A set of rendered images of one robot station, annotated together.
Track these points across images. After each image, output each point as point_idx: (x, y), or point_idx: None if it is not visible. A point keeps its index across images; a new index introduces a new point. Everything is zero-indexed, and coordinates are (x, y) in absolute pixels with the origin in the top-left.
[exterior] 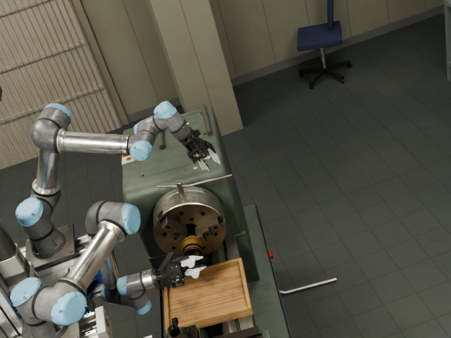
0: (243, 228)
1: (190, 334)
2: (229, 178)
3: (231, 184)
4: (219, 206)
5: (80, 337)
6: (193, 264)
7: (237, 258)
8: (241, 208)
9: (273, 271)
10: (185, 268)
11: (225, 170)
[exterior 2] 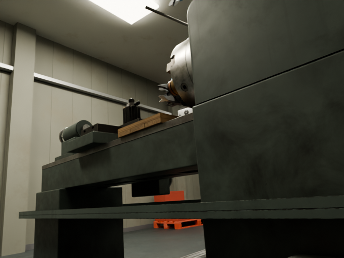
0: (195, 100)
1: (128, 111)
2: (206, 22)
3: (216, 34)
4: (181, 51)
5: (181, 108)
6: (158, 88)
7: (163, 113)
8: (343, 134)
9: (184, 203)
10: (173, 97)
11: (188, 7)
